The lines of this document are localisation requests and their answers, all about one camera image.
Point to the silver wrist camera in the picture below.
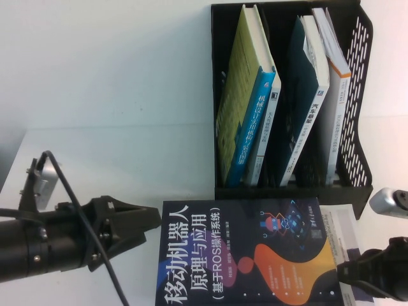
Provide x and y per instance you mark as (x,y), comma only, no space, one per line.
(387,204)
(46,185)

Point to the blue grey Billion Dollar book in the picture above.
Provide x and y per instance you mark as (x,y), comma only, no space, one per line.
(334,229)

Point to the thin white spine book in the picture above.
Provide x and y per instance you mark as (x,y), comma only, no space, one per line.
(266,134)

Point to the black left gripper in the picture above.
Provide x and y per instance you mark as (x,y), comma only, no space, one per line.
(73,236)

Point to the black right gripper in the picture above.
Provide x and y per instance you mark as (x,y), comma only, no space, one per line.
(392,267)

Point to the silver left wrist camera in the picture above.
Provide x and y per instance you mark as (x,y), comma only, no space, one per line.
(46,185)

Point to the dark mobile robot book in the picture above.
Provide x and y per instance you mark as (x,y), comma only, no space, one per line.
(242,255)

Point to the dark teal cover car book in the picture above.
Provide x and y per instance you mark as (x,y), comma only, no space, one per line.
(298,105)

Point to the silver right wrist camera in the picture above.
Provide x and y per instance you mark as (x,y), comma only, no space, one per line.
(387,204)

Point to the white book purple patch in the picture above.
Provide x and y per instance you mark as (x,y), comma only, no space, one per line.
(354,229)

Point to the green cover blue spine book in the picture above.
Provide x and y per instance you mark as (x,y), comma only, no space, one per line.
(236,105)

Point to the black mesh book stand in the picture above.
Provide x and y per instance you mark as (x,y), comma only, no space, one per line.
(357,95)

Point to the white book orange band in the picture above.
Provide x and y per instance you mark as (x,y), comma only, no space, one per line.
(337,121)

